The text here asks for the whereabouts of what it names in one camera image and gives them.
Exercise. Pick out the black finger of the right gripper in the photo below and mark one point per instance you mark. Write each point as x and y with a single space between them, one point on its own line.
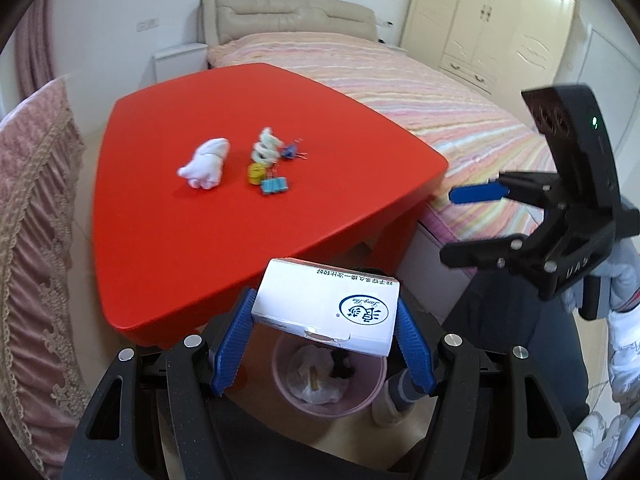
502 253

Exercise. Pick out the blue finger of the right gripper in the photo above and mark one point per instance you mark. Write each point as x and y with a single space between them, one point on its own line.
478 193

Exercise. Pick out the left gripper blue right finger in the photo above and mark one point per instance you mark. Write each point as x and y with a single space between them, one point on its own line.
416 335

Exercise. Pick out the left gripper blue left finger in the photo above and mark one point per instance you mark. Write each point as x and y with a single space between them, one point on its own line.
231 339

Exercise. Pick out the white cardboard box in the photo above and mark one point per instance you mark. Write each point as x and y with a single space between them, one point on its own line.
341 308

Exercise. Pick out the light blue binder clip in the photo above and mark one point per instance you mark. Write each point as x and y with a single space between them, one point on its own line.
274 185

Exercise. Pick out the yellow tape measure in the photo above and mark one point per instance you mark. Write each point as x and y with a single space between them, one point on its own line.
256 173

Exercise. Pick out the dark blue binder clip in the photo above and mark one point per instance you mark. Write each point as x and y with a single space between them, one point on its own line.
292 151

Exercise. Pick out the green white sock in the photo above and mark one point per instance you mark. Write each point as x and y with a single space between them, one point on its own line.
267 149

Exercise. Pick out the black cloth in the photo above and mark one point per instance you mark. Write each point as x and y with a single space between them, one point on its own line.
342 367

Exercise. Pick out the wooden clothespin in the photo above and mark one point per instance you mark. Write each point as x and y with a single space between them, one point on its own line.
313 378

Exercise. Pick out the pink trash bin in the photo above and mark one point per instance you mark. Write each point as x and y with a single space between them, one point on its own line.
370 372

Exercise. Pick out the right gloved hand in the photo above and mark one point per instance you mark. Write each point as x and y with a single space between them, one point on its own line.
619 279

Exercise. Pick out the bed with striped sheet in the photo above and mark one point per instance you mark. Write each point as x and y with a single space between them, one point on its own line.
477 137

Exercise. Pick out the beige slipper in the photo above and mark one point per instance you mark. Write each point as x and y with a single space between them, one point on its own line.
393 403

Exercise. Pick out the person leg dark trousers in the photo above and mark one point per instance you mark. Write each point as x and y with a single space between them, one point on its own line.
498 311

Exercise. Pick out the cream wardrobe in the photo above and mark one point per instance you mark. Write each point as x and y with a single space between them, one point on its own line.
498 48

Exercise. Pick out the red table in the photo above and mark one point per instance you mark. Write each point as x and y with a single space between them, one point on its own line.
169 257

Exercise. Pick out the pink quilted sofa cover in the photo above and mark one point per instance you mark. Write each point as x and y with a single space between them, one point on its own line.
43 394

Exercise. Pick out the white nightstand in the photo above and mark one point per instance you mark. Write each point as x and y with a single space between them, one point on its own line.
178 61

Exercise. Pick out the beige padded headboard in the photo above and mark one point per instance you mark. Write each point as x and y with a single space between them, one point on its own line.
223 21

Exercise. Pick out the pink curtain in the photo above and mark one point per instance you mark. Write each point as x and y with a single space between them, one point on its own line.
33 60

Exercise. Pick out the wall socket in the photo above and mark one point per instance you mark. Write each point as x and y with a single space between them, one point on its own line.
148 24

